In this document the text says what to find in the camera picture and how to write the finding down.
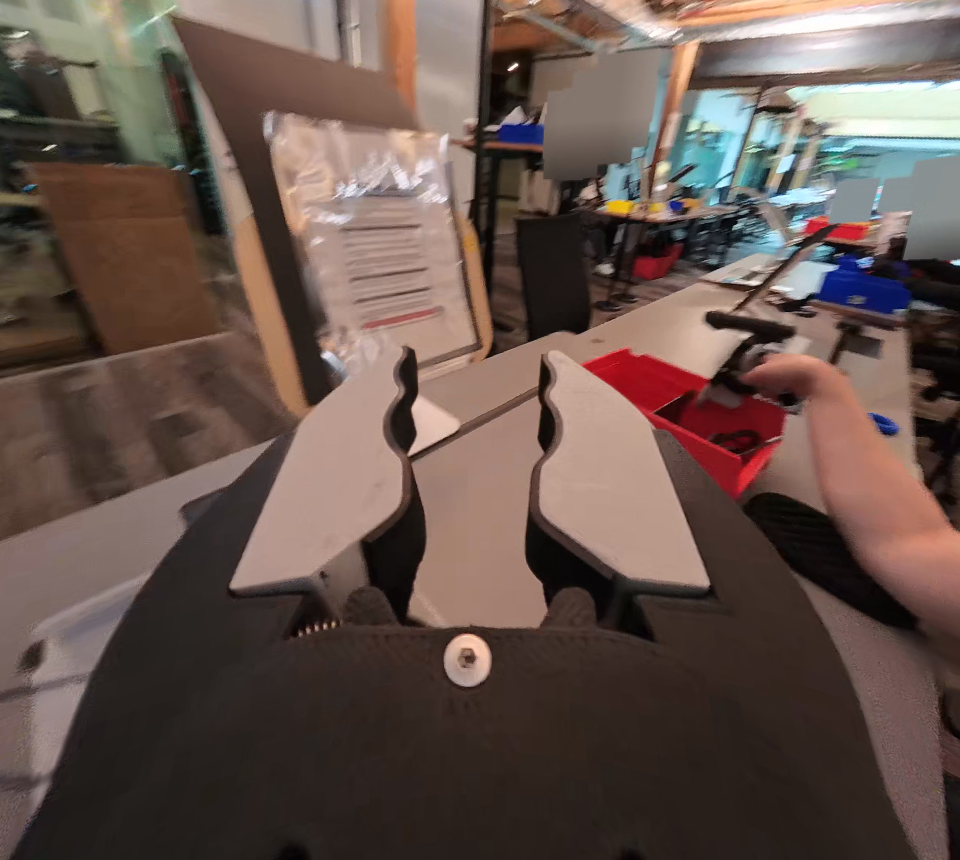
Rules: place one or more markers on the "blue storage bin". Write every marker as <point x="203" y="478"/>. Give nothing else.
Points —
<point x="862" y="290"/>
<point x="521" y="134"/>

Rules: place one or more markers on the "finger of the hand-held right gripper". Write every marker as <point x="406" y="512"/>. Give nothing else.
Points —
<point x="720" y="397"/>

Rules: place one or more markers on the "yellow storage bin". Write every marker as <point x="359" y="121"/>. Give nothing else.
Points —
<point x="620" y="207"/>

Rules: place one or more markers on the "black panel on white stand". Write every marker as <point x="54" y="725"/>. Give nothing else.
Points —
<point x="787" y="264"/>

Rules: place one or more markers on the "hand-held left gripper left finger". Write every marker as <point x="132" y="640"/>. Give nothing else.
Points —
<point x="330" y="485"/>

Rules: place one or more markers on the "black office chair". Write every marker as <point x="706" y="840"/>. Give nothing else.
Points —
<point x="555" y="275"/>
<point x="937" y="350"/>

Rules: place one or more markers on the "wooden post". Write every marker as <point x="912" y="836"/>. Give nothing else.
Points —
<point x="394" y="13"/>

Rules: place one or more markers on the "instruction sheet board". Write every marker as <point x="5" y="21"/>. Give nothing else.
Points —
<point x="375" y="238"/>

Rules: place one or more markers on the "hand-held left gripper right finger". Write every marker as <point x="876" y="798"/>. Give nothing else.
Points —
<point x="615" y="493"/>

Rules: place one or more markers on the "black wrist rest pad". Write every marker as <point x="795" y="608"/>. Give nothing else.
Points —
<point x="810" y="545"/>

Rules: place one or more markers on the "red storage bin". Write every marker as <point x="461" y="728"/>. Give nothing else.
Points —
<point x="658" y="262"/>

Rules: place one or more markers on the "brown cardboard panel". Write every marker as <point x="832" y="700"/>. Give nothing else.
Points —
<point x="127" y="260"/>

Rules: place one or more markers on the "red plastic bin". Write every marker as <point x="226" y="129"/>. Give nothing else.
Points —
<point x="637" y="373"/>

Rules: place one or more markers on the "person's right forearm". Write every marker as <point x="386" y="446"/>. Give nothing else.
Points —
<point x="877" y="500"/>

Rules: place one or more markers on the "person's right hand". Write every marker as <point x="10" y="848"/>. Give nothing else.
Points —
<point x="795" y="373"/>

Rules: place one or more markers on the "clear plastic bin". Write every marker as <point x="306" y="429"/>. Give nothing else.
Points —
<point x="82" y="627"/>

